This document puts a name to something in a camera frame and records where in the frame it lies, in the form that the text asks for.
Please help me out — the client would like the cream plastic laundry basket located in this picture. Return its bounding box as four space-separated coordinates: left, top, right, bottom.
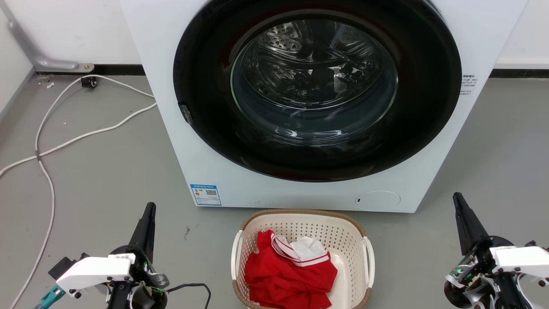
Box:
231 209 376 309

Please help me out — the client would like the black round washer door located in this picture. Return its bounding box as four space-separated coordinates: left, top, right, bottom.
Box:
173 0 462 182

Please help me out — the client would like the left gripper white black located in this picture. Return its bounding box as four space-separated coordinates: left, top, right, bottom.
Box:
56 202 169 309

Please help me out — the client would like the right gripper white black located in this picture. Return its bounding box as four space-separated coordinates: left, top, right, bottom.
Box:
443 192 549 309

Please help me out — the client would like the red garment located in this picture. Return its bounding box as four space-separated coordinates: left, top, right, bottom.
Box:
244 230 338 309

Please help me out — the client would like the grey floor pipe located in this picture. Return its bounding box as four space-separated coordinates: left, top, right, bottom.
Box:
0 0 94 73

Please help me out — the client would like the grey door latch handle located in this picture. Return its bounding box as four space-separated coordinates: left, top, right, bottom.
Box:
178 102 193 125

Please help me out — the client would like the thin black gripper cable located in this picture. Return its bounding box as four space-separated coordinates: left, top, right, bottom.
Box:
165 282 212 309

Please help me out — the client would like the black baseboard strip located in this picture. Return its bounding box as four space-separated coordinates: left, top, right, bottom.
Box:
489 69 549 79
36 64 145 77

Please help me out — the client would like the teal cable connector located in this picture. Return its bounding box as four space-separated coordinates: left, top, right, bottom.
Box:
33 285 67 309

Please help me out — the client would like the small black box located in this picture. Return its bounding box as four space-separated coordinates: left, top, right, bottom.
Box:
48 253 89 280

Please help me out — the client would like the steel washer drum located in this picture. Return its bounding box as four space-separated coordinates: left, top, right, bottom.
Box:
230 19 398 146

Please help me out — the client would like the white cloth with red stripes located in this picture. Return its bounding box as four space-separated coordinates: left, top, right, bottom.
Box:
272 235 331 267

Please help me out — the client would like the white power cable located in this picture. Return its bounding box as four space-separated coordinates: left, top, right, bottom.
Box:
9 75 156 309
0 102 157 177

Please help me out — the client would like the round white filter cover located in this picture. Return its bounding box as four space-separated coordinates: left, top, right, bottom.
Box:
355 191 401 211

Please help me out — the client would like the white front-load washing machine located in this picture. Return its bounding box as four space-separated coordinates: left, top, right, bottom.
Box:
119 0 529 214

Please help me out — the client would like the blue energy label sticker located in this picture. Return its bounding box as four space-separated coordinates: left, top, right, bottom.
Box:
190 184 222 206

